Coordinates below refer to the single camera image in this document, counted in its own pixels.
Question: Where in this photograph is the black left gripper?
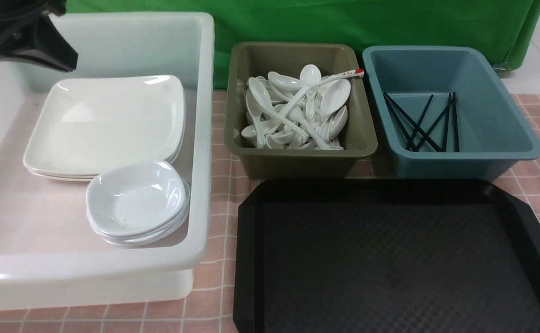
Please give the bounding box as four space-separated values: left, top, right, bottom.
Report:
0 0 78 73

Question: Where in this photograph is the large white square plate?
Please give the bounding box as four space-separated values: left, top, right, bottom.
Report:
23 74 187 177

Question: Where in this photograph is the small white bowl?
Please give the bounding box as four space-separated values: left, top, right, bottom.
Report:
86 160 190 243

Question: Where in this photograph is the black chopstick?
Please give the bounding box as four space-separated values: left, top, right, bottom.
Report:
416 97 451 152
383 92 417 152
442 93 453 152
383 92 442 152
407 94 434 151
451 92 460 152

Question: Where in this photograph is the white ceramic soup spoon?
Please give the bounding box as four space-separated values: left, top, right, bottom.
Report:
247 77 308 140

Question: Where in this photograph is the top white plate in tub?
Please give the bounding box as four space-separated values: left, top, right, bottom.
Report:
22 140 193 183

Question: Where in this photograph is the top stacked white bowl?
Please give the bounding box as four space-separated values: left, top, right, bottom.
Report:
86 179 190 248

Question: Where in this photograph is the stacked white bowl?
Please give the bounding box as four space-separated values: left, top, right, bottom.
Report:
86 179 190 248
92 190 190 244
99 203 190 247

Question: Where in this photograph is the large white plastic tub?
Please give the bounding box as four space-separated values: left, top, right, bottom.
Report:
0 12 215 311

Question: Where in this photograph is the olive green plastic bin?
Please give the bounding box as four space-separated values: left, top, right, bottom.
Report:
224 42 378 179

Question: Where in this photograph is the middle stacked white bowl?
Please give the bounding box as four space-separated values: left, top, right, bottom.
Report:
92 190 190 244

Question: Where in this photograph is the bottom stacked white bowl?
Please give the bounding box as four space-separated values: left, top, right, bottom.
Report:
99 203 190 247

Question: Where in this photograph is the red tipped white spoon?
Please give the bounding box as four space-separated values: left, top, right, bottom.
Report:
256 67 365 135

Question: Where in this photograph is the white spoon right in bin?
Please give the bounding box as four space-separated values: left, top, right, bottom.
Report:
319 79 352 119

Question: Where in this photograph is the black chopstick in blue bin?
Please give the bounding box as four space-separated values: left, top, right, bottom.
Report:
383 92 442 152

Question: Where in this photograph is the black serving tray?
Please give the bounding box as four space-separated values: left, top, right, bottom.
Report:
233 179 540 333

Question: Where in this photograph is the blue plastic bin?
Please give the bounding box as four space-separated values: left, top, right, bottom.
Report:
362 46 540 181

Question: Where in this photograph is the green backdrop cloth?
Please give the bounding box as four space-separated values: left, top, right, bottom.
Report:
67 0 540 89

